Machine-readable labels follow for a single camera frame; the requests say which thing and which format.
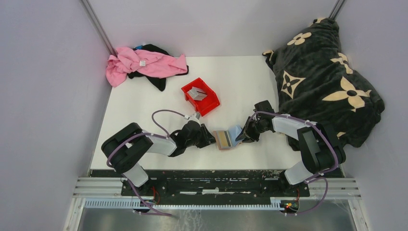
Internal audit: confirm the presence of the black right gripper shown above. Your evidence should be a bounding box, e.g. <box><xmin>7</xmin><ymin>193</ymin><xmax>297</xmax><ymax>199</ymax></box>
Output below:
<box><xmin>236</xmin><ymin>116</ymin><xmax>268</xmax><ymax>143</ymax></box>

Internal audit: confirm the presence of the tan leather card holder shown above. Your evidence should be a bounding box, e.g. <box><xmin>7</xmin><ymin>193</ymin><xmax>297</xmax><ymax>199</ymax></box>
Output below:
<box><xmin>213</xmin><ymin>125</ymin><xmax>243</xmax><ymax>151</ymax></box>

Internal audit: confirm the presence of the red plastic bin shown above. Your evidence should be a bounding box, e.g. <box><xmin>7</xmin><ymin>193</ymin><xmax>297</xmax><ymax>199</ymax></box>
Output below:
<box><xmin>181</xmin><ymin>78</ymin><xmax>220</xmax><ymax>116</ymax></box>

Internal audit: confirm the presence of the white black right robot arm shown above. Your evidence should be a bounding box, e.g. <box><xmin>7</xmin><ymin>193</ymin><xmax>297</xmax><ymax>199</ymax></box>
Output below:
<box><xmin>235</xmin><ymin>100</ymin><xmax>346</xmax><ymax>196</ymax></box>

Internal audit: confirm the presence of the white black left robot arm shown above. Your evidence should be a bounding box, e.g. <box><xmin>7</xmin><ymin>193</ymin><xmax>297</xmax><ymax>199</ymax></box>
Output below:
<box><xmin>101</xmin><ymin>121</ymin><xmax>216</xmax><ymax>196</ymax></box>

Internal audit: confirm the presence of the stack of credit cards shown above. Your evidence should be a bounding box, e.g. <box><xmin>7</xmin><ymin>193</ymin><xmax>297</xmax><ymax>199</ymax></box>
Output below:
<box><xmin>187</xmin><ymin>87</ymin><xmax>207</xmax><ymax>101</ymax></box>

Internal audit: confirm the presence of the black garment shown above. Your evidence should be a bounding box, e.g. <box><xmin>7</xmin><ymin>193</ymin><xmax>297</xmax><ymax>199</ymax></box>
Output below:
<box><xmin>121</xmin><ymin>44</ymin><xmax>189</xmax><ymax>91</ymax></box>

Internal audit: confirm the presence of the black floral blanket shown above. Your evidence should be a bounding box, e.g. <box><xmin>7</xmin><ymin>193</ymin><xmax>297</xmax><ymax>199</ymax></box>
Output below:
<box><xmin>263</xmin><ymin>18</ymin><xmax>385</xmax><ymax>148</ymax></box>

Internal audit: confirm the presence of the pink cloth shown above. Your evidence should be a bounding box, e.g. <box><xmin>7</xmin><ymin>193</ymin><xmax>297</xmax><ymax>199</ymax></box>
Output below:
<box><xmin>105</xmin><ymin>47</ymin><xmax>188</xmax><ymax>87</ymax></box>

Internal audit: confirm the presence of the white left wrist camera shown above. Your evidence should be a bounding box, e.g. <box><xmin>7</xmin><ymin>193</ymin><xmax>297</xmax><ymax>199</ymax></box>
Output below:
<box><xmin>184</xmin><ymin>113</ymin><xmax>201</xmax><ymax>124</ymax></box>

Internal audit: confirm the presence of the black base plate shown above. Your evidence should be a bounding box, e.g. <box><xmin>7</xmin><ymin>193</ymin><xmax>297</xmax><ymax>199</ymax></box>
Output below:
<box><xmin>137</xmin><ymin>170</ymin><xmax>310</xmax><ymax>197</ymax></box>

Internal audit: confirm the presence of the aluminium rail frame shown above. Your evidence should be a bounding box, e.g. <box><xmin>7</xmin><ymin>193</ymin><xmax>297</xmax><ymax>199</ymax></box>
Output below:
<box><xmin>63</xmin><ymin>177</ymin><xmax>368</xmax><ymax>231</ymax></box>

